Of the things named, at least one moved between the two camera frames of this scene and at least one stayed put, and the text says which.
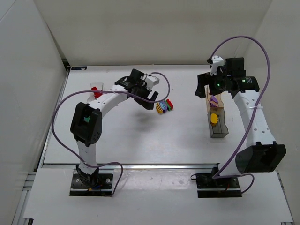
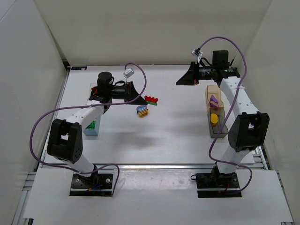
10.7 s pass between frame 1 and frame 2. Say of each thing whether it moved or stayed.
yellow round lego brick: stayed
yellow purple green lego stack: moved
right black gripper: moved
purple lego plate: stayed
